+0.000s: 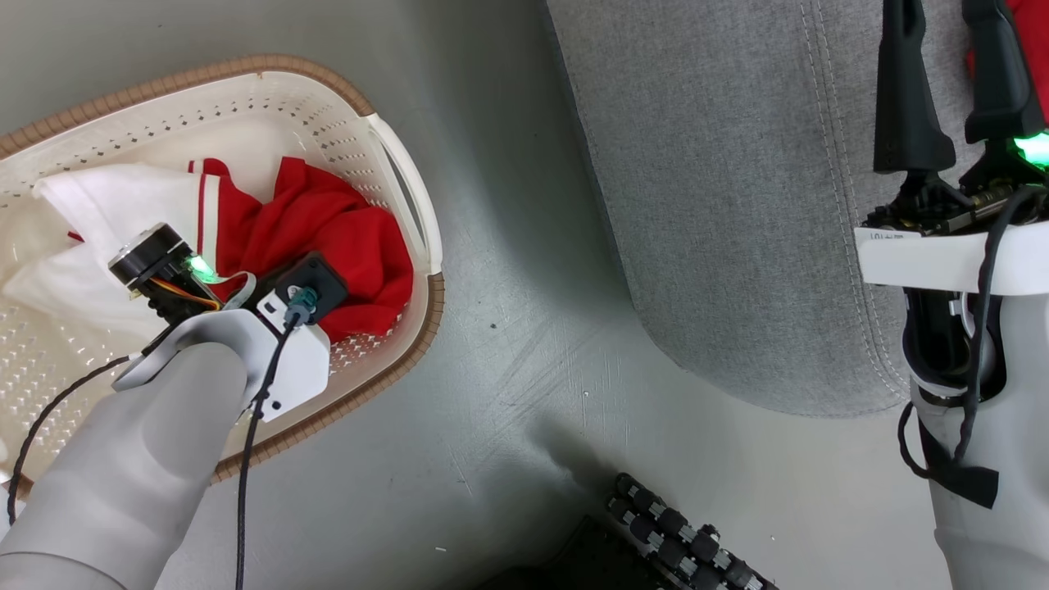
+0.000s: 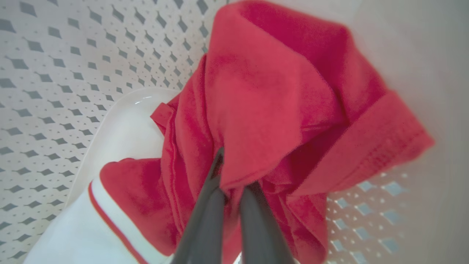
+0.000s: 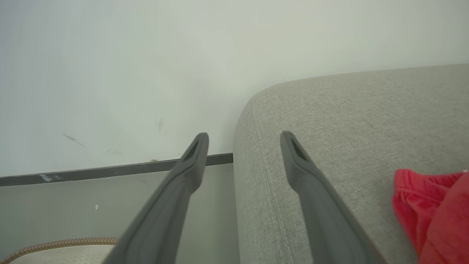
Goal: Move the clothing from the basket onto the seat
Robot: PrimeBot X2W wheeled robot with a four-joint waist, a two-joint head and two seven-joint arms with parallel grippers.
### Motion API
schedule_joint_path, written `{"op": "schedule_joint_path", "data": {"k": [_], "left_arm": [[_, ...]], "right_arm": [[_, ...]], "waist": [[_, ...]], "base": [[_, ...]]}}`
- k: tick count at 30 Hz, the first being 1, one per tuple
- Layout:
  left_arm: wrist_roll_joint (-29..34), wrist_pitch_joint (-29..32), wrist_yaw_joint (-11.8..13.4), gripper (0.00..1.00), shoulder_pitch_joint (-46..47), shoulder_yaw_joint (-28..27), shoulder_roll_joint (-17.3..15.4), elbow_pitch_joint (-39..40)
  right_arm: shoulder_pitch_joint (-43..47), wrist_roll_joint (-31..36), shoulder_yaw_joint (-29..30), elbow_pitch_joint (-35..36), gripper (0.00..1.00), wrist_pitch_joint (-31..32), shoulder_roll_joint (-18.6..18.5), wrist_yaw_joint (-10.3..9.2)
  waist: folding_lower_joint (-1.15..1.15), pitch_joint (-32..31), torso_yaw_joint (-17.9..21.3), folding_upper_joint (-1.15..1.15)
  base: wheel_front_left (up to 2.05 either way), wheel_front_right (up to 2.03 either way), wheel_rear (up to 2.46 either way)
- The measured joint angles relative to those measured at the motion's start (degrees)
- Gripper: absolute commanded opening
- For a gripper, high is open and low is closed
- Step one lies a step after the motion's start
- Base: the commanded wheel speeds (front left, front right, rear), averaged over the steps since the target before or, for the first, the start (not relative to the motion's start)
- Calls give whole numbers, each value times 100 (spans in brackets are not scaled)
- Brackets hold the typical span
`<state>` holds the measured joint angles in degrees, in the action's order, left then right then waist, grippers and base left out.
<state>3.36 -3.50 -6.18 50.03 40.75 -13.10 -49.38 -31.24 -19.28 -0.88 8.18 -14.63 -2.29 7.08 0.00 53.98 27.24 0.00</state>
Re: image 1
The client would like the cream laundry basket brown rim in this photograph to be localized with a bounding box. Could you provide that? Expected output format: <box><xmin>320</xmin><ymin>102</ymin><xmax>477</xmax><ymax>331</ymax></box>
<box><xmin>0</xmin><ymin>54</ymin><xmax>446</xmax><ymax>502</ymax></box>

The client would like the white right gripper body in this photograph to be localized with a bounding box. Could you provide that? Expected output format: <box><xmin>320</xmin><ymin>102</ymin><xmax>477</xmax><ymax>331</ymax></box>
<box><xmin>852</xmin><ymin>131</ymin><xmax>1049</xmax><ymax>297</ymax></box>

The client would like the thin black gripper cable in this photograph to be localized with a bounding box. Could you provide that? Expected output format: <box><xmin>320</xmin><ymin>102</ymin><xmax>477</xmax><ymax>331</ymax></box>
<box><xmin>6</xmin><ymin>354</ymin><xmax>144</xmax><ymax>527</ymax></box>
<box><xmin>897</xmin><ymin>187</ymin><xmax>1043</xmax><ymax>509</ymax></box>

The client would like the red garment with white stripes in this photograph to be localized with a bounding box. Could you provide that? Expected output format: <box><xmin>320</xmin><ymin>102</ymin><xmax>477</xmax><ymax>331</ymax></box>
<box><xmin>187</xmin><ymin>156</ymin><xmax>415</xmax><ymax>343</ymax></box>

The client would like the grey fabric sofa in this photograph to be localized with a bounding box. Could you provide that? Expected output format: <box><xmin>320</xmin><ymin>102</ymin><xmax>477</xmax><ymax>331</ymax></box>
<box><xmin>545</xmin><ymin>0</ymin><xmax>1049</xmax><ymax>417</ymax></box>

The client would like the thin black left gripper cable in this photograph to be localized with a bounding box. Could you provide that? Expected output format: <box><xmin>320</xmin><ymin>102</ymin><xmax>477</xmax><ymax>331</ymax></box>
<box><xmin>6</xmin><ymin>354</ymin><xmax>144</xmax><ymax>527</ymax></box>

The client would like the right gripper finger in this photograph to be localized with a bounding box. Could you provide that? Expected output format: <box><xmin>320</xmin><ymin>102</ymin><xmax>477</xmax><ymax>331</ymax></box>
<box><xmin>872</xmin><ymin>0</ymin><xmax>957</xmax><ymax>175</ymax></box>
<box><xmin>960</xmin><ymin>0</ymin><xmax>1049</xmax><ymax>145</ymax></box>

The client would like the left camera cable teal plug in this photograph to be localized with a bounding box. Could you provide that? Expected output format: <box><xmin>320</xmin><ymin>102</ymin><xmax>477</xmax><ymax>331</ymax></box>
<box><xmin>235</xmin><ymin>286</ymin><xmax>318</xmax><ymax>590</ymax></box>

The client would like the black roller wheel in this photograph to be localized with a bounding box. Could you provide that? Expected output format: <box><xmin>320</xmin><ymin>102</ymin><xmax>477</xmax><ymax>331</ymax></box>
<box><xmin>605</xmin><ymin>471</ymin><xmax>779</xmax><ymax>590</ymax></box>

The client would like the thin black right gripper cable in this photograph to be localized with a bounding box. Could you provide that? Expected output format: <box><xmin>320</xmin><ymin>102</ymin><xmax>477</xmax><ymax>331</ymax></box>
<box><xmin>897</xmin><ymin>187</ymin><xmax>1043</xmax><ymax>509</ymax></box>

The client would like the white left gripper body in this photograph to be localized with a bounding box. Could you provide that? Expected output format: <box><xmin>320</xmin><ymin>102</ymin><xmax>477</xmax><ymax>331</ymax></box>
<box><xmin>108</xmin><ymin>223</ymin><xmax>332</xmax><ymax>424</ymax></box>

